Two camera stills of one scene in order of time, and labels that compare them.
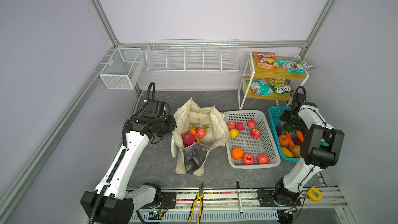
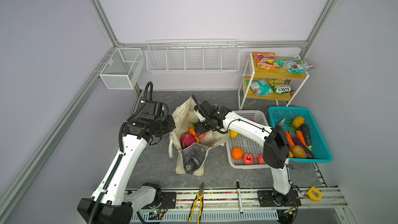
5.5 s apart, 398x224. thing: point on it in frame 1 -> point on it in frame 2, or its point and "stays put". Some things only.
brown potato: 296,151 stays put
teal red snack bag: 295,65 stays put
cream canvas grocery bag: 190,160 stays put
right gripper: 284,117 -> 198,128
